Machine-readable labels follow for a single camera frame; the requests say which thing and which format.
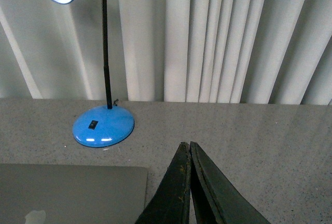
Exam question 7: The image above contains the white curtain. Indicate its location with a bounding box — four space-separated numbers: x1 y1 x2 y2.
1 0 331 105

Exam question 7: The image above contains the blue desk lamp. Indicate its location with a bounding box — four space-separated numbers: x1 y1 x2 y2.
52 0 134 148

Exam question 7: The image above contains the grey laptop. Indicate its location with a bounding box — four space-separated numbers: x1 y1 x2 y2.
1 164 148 223

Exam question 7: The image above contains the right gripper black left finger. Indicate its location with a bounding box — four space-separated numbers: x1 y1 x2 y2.
136 142 191 223

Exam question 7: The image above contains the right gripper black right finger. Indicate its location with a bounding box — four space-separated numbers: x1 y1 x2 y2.
190 142 269 223

